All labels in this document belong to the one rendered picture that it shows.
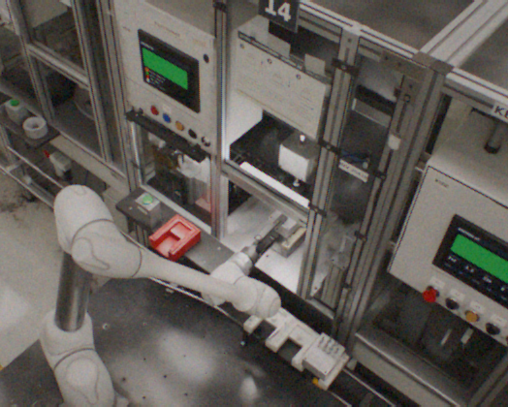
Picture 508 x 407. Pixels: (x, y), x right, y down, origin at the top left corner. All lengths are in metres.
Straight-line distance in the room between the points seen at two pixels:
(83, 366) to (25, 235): 1.74
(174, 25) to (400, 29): 0.68
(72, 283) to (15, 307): 1.51
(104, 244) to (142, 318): 0.86
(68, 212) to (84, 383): 0.60
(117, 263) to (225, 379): 0.82
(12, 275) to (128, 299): 1.18
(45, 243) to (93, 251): 2.02
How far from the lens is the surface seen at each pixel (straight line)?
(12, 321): 3.40
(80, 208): 1.74
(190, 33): 1.80
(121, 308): 2.49
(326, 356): 2.11
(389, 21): 1.54
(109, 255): 1.65
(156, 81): 2.00
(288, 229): 2.23
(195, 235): 2.32
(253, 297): 1.95
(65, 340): 2.14
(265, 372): 2.33
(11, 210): 3.87
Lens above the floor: 2.78
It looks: 49 degrees down
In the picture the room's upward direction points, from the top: 4 degrees clockwise
